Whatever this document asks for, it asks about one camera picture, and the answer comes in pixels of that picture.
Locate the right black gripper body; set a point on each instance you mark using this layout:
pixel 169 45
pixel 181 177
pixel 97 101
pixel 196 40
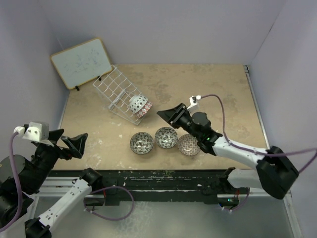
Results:
pixel 184 115

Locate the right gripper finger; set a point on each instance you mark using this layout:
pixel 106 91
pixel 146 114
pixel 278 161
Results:
pixel 174 121
pixel 171 114

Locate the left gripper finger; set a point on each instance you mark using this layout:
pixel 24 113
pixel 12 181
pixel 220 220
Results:
pixel 55 135
pixel 75 146

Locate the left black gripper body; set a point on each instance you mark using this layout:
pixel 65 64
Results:
pixel 46 155

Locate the brown lattice pattern bowl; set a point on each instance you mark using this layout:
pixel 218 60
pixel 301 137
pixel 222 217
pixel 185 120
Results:
pixel 187 145

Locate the blue patterned bowl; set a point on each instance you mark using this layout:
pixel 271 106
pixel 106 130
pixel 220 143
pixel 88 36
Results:
pixel 136 103

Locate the red white patterned bowl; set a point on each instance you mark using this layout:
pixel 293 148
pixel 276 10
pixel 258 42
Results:
pixel 147 106

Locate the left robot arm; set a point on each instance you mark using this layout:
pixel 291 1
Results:
pixel 20 178

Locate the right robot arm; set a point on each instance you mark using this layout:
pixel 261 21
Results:
pixel 272 170

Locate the black floral bowl middle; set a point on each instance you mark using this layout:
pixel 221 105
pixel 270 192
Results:
pixel 166 137

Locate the black floral bowl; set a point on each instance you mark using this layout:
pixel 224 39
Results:
pixel 166 137
pixel 141 143

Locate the black floral bowl left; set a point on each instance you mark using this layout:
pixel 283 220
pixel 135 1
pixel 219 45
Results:
pixel 141 143

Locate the yellow framed whiteboard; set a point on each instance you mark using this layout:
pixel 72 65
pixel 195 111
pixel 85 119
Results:
pixel 82 63

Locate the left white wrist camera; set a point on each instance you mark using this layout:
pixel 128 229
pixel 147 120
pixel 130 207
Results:
pixel 36 131

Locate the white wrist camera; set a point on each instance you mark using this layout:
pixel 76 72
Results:
pixel 193 103
pixel 36 131

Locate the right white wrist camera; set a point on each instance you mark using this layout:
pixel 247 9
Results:
pixel 193 103

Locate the white wire dish rack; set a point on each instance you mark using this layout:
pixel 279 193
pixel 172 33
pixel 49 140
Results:
pixel 117 91

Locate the black mounting base rail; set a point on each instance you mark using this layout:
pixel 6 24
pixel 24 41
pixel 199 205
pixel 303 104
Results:
pixel 206 186

